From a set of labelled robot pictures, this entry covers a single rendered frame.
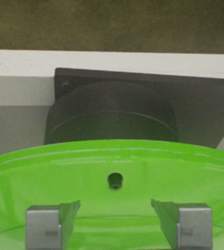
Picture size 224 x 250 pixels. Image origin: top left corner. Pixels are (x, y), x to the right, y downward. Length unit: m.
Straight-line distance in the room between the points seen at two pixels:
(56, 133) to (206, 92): 0.16
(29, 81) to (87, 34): 1.13
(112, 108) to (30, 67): 0.10
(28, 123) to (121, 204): 0.23
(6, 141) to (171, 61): 0.23
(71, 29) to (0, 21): 0.29
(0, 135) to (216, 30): 1.22
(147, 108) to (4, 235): 0.17
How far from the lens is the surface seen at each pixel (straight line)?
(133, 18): 1.43
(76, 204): 0.17
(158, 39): 1.50
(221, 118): 0.39
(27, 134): 0.42
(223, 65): 0.37
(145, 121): 0.30
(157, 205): 0.16
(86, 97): 0.32
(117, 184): 0.18
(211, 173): 0.20
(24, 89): 0.36
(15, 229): 0.23
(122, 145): 0.18
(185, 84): 0.34
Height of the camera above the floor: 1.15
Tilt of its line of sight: 36 degrees down
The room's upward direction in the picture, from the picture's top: 179 degrees clockwise
